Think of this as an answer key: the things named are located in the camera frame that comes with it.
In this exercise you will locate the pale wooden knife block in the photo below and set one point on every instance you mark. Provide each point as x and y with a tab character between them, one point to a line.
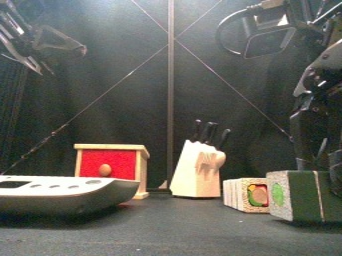
192	176

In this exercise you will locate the green sushi roll block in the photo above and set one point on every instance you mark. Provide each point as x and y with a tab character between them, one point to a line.
303	196

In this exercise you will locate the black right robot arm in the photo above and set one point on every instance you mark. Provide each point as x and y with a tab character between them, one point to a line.
312	16

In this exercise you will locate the grey digital scale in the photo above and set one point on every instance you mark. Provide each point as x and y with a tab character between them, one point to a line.
68	196

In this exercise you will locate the red drawer with wooden knob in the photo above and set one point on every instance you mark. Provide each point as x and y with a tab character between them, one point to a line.
112	161

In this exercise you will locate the grey metal frame pole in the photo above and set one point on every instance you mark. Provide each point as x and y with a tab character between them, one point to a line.
170	100

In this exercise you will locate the white rice sushi roll block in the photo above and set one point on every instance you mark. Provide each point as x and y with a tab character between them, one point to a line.
243	196

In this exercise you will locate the pale wooden drawer box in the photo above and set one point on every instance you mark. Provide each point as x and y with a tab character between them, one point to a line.
142	166

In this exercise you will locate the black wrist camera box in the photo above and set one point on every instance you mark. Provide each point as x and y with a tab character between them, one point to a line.
269	43

